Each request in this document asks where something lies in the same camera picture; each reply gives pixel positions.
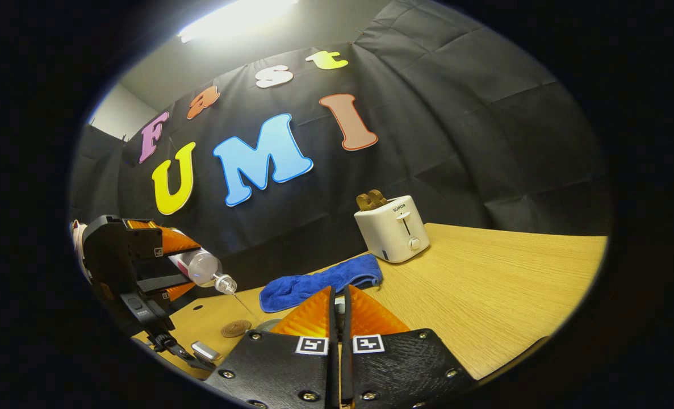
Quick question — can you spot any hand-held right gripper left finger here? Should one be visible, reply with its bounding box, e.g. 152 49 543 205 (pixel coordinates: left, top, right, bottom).
206 286 340 409

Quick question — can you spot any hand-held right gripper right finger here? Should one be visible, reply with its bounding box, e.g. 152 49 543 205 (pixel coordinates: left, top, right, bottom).
342 284 479 409

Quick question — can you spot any clear plastic water bottle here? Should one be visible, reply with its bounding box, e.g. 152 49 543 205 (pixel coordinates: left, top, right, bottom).
169 230 238 295

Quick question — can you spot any round woven coaster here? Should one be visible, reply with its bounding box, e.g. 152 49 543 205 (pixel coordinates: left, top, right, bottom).
221 319 253 339

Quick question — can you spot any blue towel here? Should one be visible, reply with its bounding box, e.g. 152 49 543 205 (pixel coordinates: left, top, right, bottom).
259 253 383 314

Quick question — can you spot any white toaster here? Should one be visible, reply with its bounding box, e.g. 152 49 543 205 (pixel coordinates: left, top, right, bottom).
354 195 430 264

